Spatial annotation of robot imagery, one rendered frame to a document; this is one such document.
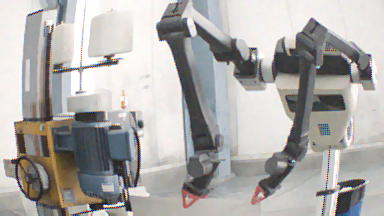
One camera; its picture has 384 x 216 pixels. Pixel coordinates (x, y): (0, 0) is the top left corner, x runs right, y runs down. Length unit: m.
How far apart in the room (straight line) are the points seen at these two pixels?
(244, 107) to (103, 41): 9.02
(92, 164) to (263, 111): 9.01
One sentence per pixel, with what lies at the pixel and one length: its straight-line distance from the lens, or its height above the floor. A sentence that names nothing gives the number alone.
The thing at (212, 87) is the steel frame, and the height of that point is 1.11.
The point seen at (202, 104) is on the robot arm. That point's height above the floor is 1.36.
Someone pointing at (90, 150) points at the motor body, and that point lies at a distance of 2.76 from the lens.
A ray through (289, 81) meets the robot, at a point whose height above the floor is 1.41.
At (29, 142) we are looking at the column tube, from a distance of 2.88.
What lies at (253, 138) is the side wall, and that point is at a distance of 11.80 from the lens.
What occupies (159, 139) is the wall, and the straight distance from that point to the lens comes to 11.31.
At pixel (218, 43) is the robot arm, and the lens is 3.08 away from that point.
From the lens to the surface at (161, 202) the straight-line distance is 3.09.
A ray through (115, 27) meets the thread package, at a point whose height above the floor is 1.62.
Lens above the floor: 1.50
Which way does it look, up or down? 3 degrees down
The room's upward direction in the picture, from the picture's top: 3 degrees counter-clockwise
